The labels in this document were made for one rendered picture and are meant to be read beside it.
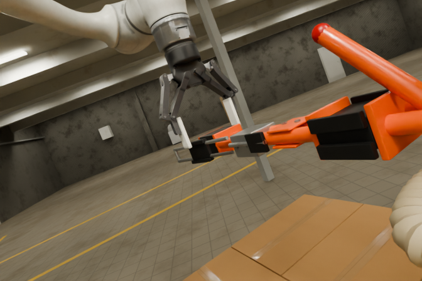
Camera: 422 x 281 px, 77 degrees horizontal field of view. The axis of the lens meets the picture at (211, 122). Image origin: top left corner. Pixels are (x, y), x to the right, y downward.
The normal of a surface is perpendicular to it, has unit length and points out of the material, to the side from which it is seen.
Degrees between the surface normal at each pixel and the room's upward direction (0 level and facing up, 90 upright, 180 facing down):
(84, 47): 90
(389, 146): 90
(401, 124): 77
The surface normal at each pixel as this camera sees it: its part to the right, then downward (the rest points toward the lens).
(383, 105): 0.45, -0.12
